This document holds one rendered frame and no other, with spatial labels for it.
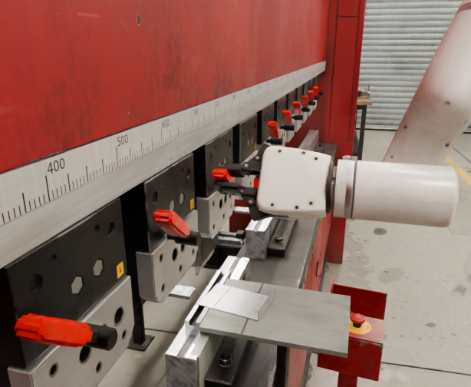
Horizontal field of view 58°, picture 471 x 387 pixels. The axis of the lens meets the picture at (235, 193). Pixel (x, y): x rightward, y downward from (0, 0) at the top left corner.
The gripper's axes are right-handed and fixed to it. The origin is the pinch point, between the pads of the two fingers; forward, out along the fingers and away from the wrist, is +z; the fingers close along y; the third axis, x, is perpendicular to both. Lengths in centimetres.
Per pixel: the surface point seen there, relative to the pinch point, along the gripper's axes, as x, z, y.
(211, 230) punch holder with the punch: 6.1, 3.5, 7.1
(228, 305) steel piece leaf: 23.8, 2.9, 18.0
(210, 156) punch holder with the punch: 0.8, 4.1, -3.9
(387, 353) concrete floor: 184, -44, 25
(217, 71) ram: -3.8, 3.9, -16.5
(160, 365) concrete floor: 152, 64, 49
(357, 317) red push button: 61, -23, 15
